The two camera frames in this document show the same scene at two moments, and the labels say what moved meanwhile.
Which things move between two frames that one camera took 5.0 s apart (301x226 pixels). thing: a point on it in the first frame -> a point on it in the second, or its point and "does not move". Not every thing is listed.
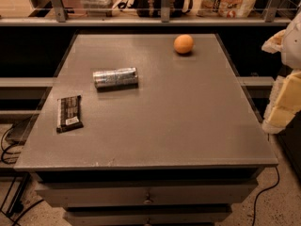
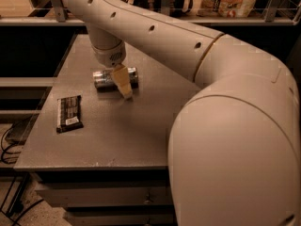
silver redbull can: x=116 y=78 does not move
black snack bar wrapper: x=69 y=114 does not move
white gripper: x=293 y=46 -> x=110 y=57
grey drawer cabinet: x=179 y=148 does not move
